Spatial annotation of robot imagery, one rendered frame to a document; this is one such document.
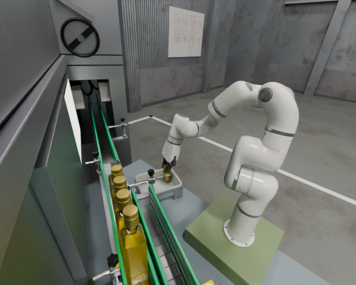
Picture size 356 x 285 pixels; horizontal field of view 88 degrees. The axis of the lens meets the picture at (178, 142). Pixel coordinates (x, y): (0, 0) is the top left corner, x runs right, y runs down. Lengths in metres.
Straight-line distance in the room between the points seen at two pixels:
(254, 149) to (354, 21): 7.78
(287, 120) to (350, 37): 7.69
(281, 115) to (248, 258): 0.53
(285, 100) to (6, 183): 0.59
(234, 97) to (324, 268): 1.69
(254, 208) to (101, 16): 1.35
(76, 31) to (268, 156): 1.28
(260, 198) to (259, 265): 0.27
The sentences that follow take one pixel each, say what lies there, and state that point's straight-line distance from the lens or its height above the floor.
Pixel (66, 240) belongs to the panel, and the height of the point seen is 1.13.
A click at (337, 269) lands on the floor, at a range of 2.15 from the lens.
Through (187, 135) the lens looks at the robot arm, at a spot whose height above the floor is 1.16.
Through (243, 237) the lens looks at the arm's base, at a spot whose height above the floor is 0.85.
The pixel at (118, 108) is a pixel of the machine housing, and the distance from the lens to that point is 1.55.
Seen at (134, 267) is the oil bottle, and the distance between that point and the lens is 0.60.
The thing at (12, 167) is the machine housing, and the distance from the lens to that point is 0.27.
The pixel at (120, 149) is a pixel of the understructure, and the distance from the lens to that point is 1.70.
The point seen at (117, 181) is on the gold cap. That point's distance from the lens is 0.54.
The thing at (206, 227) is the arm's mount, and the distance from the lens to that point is 0.86.
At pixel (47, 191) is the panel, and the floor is 1.27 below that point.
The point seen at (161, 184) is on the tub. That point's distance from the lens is 1.10.
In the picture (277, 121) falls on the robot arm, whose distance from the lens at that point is 0.61.
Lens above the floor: 1.51
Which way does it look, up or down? 29 degrees down
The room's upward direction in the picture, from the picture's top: 3 degrees clockwise
